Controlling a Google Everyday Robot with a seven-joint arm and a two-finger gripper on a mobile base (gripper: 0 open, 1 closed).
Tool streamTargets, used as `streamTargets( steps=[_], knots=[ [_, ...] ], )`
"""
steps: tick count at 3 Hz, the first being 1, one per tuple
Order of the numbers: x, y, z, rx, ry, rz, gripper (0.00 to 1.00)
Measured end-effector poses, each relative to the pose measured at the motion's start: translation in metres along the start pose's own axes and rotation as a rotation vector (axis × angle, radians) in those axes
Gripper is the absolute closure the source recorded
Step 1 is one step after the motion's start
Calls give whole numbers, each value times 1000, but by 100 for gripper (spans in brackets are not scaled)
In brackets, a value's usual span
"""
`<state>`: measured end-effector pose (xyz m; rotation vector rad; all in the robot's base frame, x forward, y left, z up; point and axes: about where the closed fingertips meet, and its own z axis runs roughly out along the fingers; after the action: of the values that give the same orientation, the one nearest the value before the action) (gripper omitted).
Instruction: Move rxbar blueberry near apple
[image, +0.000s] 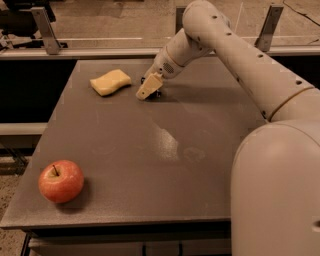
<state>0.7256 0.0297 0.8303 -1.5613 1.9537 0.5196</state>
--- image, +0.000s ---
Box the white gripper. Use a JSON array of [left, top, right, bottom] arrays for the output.
[[136, 46, 184, 100]]

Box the dark blue rxbar wrapper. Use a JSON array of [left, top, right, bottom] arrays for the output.
[[139, 76, 163, 100]]

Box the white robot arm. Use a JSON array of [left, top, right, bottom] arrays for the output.
[[136, 0, 320, 256]]

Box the red apple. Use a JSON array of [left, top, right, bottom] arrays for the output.
[[38, 160, 84, 203]]

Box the yellow sponge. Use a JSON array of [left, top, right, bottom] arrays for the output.
[[90, 69, 131, 96]]

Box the dark equipment top left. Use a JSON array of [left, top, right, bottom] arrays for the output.
[[0, 0, 56, 50]]

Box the middle metal bracket post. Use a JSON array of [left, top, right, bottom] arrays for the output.
[[175, 6, 186, 33]]

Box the metal bracket post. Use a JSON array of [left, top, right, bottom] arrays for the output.
[[255, 4, 283, 52], [31, 7, 60, 55], [175, 6, 186, 33]]

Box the right metal bracket post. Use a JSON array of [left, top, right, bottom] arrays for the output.
[[255, 4, 283, 52]]

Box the left metal bracket post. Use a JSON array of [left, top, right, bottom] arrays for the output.
[[31, 7, 60, 55]]

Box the metal rail behind table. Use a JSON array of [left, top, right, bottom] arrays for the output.
[[0, 45, 320, 60]]

